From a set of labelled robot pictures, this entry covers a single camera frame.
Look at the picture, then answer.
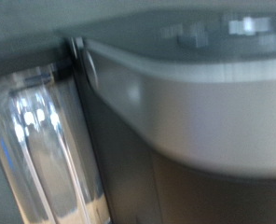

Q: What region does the black Keurig coffee machine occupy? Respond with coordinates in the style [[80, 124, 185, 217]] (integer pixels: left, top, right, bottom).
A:
[[0, 8, 276, 224]]

